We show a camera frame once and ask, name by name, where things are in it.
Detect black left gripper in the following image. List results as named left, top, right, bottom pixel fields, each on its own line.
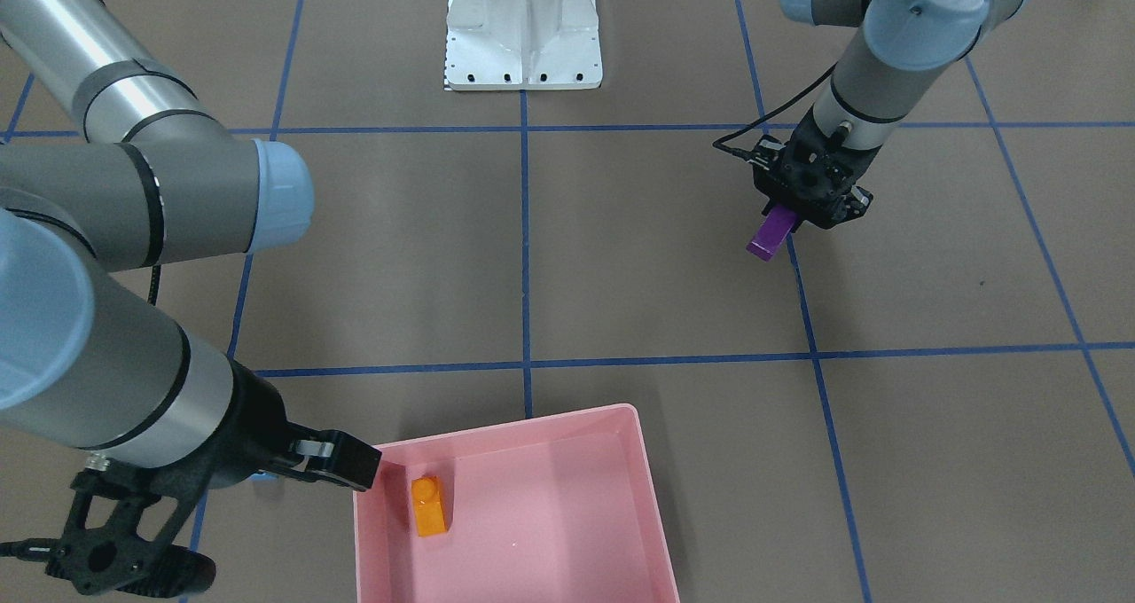
left=751, top=125, right=874, bottom=231

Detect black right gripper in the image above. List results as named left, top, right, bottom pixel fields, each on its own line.
left=44, top=365, right=381, bottom=598

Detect purple toy block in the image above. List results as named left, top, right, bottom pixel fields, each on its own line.
left=746, top=203, right=799, bottom=261

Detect orange toy block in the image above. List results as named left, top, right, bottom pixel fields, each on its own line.
left=410, top=476, right=449, bottom=537

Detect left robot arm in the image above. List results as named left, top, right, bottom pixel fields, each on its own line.
left=753, top=0, right=1029, bottom=231

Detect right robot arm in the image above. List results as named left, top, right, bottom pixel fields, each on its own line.
left=3, top=0, right=380, bottom=598

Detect pink plastic box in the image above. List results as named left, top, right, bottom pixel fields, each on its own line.
left=354, top=403, right=680, bottom=602

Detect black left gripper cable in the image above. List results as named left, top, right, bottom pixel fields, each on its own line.
left=712, top=62, right=839, bottom=161

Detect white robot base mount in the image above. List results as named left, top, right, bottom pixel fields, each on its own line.
left=443, top=0, right=604, bottom=91

